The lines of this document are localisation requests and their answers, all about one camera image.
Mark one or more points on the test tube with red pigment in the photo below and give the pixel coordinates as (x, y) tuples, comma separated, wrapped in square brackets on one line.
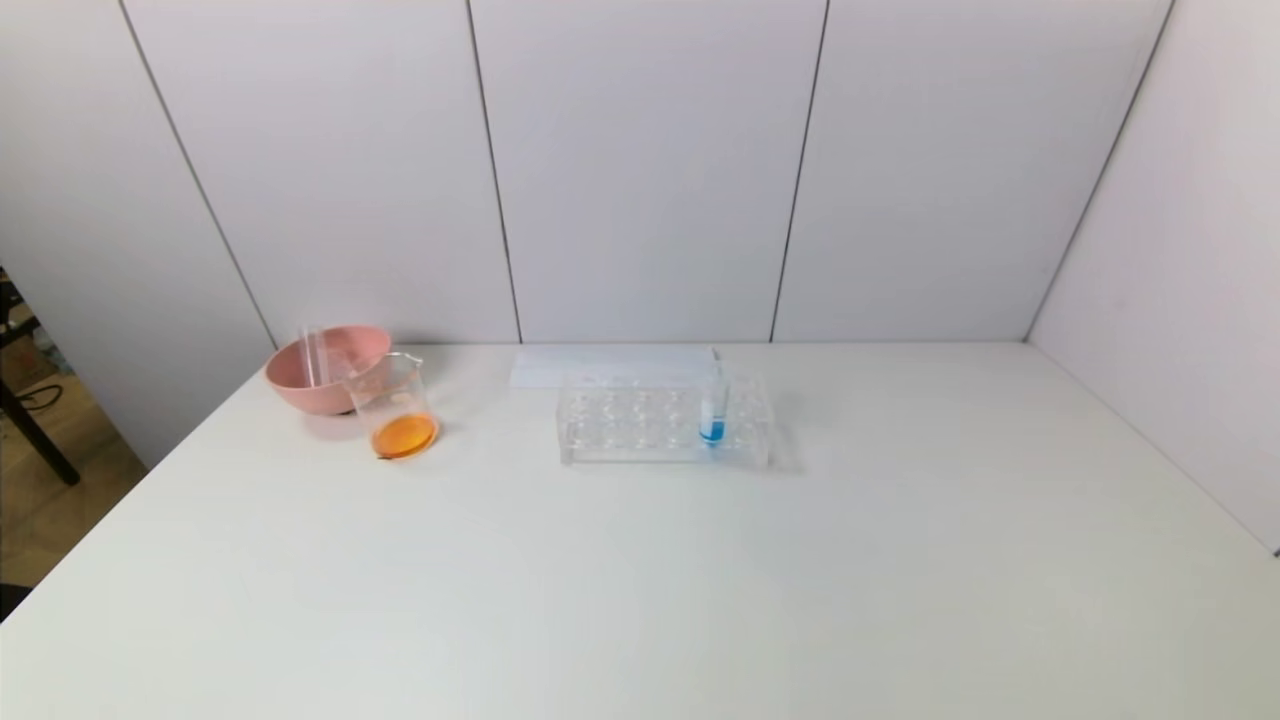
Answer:
[(339, 368)]

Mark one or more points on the test tube with yellow pigment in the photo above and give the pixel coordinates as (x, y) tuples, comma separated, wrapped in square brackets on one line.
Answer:
[(316, 355)]

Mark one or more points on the clear acrylic test tube rack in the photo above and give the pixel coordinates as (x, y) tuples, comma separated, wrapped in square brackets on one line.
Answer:
[(640, 425)]

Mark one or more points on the test tube with blue pigment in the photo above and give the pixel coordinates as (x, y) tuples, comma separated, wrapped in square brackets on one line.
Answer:
[(712, 433)]

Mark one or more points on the clear glass beaker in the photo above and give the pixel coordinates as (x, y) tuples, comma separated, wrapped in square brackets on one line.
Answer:
[(405, 437)]

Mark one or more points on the flat white slab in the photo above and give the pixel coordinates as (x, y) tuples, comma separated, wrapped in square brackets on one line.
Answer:
[(560, 366)]

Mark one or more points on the pink plastic bowl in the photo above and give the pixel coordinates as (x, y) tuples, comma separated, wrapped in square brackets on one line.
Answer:
[(300, 395)]

